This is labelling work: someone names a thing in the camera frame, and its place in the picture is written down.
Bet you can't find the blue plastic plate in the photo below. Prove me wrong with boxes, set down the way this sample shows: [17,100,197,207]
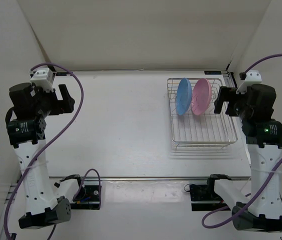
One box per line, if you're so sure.
[175,77,192,116]

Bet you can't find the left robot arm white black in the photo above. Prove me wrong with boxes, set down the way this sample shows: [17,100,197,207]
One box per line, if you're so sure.
[5,82,75,229]

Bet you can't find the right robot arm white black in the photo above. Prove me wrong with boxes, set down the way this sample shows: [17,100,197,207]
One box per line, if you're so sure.
[205,84,282,233]

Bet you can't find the pink plastic plate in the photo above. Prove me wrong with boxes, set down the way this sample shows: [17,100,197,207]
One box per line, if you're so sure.
[191,78,212,116]

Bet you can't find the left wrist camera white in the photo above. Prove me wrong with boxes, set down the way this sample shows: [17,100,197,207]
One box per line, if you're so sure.
[30,68,55,93]

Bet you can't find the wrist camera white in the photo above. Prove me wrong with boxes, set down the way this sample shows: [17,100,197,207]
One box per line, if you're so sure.
[236,70,262,95]
[30,68,55,93]

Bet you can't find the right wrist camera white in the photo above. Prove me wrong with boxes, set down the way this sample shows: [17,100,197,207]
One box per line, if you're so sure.
[236,70,262,95]

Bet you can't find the metal wire dish rack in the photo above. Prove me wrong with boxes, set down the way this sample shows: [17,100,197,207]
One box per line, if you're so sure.
[167,77,238,150]

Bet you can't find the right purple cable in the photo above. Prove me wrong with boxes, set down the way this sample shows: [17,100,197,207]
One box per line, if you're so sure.
[201,53,282,229]

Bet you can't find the aluminium frame rail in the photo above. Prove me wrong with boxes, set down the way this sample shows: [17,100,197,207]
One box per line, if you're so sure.
[49,176,249,181]

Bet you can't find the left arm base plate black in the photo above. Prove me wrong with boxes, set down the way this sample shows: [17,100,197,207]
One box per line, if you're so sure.
[70,181,102,210]

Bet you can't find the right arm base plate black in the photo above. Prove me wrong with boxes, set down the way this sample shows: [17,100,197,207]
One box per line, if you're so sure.
[183,183,230,212]

